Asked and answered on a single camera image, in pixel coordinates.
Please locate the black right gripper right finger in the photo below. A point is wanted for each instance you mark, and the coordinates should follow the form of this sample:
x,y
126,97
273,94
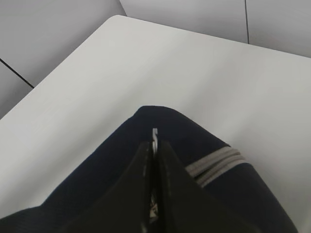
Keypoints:
x,y
184,207

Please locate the navy blue lunch bag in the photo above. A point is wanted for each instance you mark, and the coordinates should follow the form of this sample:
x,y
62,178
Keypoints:
x,y
215,166

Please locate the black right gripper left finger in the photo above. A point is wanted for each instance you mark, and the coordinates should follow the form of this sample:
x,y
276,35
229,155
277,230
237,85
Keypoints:
x,y
125,208

